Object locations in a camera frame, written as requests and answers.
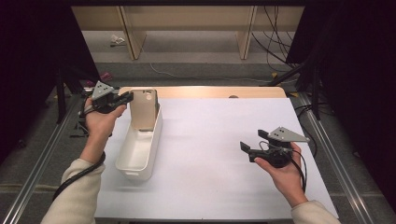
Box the white plastic storage box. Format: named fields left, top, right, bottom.
left=115, top=88, right=163, bottom=181

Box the black tripod stand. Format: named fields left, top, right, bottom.
left=266, top=55, right=322, bottom=121

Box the black metal stand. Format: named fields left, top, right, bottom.
left=55, top=66, right=68, bottom=125

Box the crumpled white paper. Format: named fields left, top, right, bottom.
left=109, top=34, right=126, bottom=48

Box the light wooden bench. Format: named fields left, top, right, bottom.
left=71, top=5, right=305, bottom=61

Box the small pink object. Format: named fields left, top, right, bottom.
left=98, top=71, right=113, bottom=83

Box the white table mat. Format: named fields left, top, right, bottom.
left=94, top=97, right=339, bottom=220

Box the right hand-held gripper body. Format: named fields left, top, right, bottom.
left=248, top=126, right=312, bottom=169

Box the bundle of black cables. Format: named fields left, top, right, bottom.
left=251, top=5, right=301, bottom=73

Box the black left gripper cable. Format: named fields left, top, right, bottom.
left=51, top=151, right=107, bottom=202

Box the person's right hand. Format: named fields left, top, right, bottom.
left=254, top=150, right=306, bottom=196

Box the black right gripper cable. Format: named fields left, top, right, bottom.
left=290, top=148, right=308, bottom=194

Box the person's left hand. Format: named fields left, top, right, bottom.
left=83, top=97, right=127, bottom=139

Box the black curtain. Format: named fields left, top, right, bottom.
left=286, top=0, right=396, bottom=214
left=0, top=0, right=101, bottom=162

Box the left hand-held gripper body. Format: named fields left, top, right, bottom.
left=91, top=80, right=123, bottom=115

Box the aluminium floor rail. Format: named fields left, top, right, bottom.
left=0, top=92, right=84, bottom=224
left=296, top=91, right=375, bottom=224

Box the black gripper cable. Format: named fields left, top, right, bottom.
left=290, top=148, right=308, bottom=194
left=51, top=151, right=107, bottom=202

